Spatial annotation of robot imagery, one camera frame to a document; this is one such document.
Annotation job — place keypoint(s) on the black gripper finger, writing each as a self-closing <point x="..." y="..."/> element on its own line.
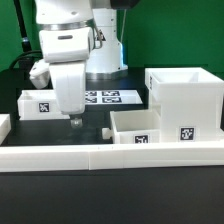
<point x="76" y="121"/>

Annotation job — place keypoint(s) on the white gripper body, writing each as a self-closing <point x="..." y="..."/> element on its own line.
<point x="69" y="84"/>

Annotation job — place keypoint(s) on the white front drawer box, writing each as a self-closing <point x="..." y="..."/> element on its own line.
<point x="133" y="127"/>

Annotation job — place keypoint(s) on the white drawer box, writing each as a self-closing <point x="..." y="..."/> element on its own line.
<point x="133" y="127"/>
<point x="39" y="105"/>

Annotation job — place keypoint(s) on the white drawer cabinet housing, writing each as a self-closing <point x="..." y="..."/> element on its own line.
<point x="188" y="101"/>

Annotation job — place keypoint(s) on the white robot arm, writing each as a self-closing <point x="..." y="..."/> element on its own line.
<point x="78" y="40"/>

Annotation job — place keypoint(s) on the white rear drawer box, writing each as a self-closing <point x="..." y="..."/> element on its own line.
<point x="39" y="105"/>

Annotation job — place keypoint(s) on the white marker tag sheet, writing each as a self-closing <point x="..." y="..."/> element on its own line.
<point x="103" y="97"/>

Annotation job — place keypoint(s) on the black pole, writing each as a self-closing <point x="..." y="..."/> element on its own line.
<point x="24" y="37"/>

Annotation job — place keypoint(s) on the white plastic border frame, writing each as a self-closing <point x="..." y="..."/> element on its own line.
<point x="112" y="156"/>

